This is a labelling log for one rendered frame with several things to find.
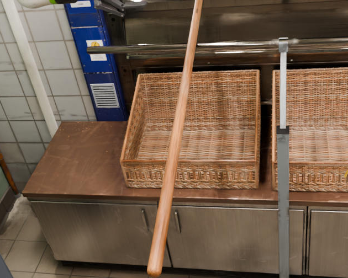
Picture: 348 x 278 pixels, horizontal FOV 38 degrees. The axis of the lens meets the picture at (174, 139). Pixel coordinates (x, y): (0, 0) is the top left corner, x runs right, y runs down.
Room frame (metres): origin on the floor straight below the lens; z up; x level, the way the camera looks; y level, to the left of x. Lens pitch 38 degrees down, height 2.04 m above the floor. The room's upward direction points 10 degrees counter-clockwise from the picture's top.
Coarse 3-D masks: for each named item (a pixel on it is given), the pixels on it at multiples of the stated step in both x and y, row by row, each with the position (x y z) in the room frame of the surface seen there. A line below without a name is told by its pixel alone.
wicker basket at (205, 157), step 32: (160, 96) 1.99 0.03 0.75; (192, 96) 1.95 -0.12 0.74; (224, 96) 1.92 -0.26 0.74; (256, 96) 1.76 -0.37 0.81; (128, 128) 1.75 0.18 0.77; (160, 128) 1.96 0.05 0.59; (192, 128) 1.91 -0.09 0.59; (224, 128) 1.87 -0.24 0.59; (256, 128) 1.60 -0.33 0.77; (128, 160) 1.59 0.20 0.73; (160, 160) 1.56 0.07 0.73; (192, 160) 1.52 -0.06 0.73; (224, 160) 1.49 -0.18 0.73; (256, 160) 1.46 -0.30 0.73
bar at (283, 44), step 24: (96, 48) 1.74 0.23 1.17; (120, 48) 1.71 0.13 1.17; (144, 48) 1.68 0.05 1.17; (168, 48) 1.65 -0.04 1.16; (216, 48) 1.60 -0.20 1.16; (240, 48) 1.58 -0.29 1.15; (264, 48) 1.56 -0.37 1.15; (288, 48) 1.53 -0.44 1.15; (288, 144) 1.32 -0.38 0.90; (288, 168) 1.32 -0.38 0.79; (288, 192) 1.32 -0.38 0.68; (288, 216) 1.32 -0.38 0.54; (288, 240) 1.32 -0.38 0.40; (288, 264) 1.32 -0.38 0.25
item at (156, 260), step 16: (192, 16) 1.81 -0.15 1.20; (192, 32) 1.66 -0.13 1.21; (192, 48) 1.55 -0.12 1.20; (192, 64) 1.46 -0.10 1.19; (176, 112) 1.20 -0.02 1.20; (176, 128) 1.12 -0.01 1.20; (176, 144) 1.05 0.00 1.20; (176, 160) 1.00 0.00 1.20; (160, 208) 0.83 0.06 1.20; (160, 224) 0.78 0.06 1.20; (160, 240) 0.74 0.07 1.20; (160, 256) 0.70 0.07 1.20; (160, 272) 0.66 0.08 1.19
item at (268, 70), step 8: (136, 72) 2.12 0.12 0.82; (144, 72) 2.11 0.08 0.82; (152, 72) 2.10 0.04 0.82; (160, 72) 2.08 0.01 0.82; (168, 72) 2.07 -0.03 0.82; (264, 72) 1.94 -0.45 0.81; (136, 80) 2.11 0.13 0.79; (160, 80) 2.07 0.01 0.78; (216, 80) 2.00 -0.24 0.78; (264, 80) 1.93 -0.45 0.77; (288, 80) 1.90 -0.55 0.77; (200, 88) 2.01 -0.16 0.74; (232, 88) 1.96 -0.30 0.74; (264, 88) 1.92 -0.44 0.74; (288, 88) 1.89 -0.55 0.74; (176, 96) 2.03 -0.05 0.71; (200, 96) 1.99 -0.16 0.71; (264, 96) 1.91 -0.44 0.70; (328, 96) 1.83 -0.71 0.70; (336, 96) 1.82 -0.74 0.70; (232, 104) 1.92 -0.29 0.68; (264, 104) 1.88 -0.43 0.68
